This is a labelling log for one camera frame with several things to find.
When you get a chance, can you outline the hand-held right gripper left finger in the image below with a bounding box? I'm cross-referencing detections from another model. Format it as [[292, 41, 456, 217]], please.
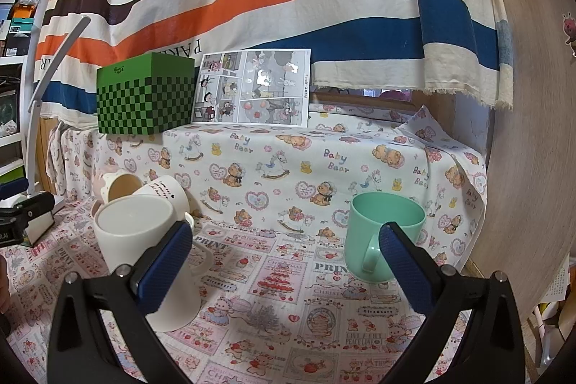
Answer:
[[47, 220, 194, 384]]

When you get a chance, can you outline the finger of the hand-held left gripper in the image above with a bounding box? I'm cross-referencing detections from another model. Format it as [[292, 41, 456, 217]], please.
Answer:
[[0, 179, 56, 227]]

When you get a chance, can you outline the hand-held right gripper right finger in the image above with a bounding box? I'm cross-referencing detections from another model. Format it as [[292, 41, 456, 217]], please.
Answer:
[[378, 222, 527, 384]]

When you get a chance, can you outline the mint green cup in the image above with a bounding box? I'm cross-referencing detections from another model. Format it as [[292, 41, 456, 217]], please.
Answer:
[[344, 192, 427, 285]]

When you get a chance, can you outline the large white cup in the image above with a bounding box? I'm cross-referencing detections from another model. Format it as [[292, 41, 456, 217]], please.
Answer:
[[92, 194, 214, 333]]

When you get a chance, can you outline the white cup with dark print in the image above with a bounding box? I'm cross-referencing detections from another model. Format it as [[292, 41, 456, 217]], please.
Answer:
[[134, 175, 203, 232]]

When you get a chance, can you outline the small pink cup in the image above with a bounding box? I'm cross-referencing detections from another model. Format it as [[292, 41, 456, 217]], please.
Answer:
[[92, 170, 145, 205]]

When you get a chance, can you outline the white shelf unit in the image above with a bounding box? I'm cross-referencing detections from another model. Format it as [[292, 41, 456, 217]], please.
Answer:
[[0, 53, 28, 187]]

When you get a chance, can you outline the pink printed tablecloth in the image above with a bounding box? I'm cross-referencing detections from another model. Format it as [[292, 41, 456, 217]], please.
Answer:
[[0, 195, 473, 384]]

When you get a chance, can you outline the green checkered box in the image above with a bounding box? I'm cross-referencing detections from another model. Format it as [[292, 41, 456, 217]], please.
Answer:
[[96, 52, 196, 137]]

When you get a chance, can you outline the bear printed cloth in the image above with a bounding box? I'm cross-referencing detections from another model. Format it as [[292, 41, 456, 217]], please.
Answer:
[[47, 105, 489, 277]]

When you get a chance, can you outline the paper calendar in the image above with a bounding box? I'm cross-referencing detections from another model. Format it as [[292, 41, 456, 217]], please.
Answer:
[[537, 253, 570, 304]]

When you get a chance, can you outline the white desk lamp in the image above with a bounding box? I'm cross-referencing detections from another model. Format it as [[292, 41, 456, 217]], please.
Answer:
[[18, 16, 92, 205]]

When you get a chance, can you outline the wooden panel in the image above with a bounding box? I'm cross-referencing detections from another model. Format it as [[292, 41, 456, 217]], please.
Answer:
[[468, 0, 576, 322]]

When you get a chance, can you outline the stack of boxes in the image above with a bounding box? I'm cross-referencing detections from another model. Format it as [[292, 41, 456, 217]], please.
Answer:
[[0, 0, 51, 57]]

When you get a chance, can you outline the comic picture sheet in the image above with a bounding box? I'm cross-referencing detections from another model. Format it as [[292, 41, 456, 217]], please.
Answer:
[[192, 48, 312, 128]]

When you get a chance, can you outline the striped cloth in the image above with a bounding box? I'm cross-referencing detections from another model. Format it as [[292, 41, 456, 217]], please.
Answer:
[[33, 0, 516, 128]]

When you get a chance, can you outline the cartoon sticker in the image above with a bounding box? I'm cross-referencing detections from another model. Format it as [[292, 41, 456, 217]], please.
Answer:
[[562, 13, 576, 57]]

